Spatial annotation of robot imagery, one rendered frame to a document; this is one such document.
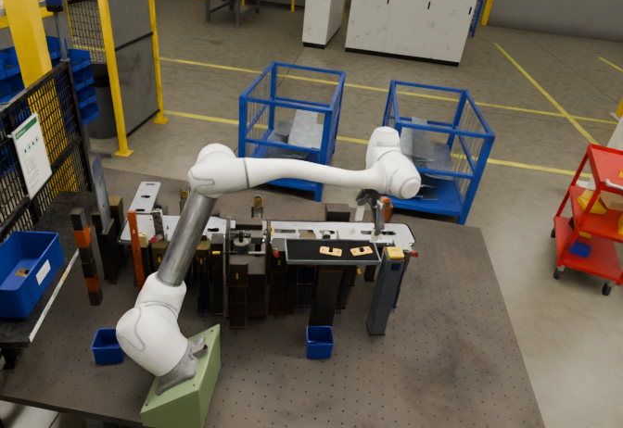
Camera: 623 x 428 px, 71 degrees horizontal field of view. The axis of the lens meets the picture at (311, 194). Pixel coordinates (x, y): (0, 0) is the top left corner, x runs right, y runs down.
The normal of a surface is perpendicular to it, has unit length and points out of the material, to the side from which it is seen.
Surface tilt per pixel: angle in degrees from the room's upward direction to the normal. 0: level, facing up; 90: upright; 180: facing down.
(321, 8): 90
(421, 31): 90
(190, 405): 90
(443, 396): 0
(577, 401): 0
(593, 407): 0
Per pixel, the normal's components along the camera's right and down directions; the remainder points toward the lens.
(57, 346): 0.10, -0.84
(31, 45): 0.10, 0.54
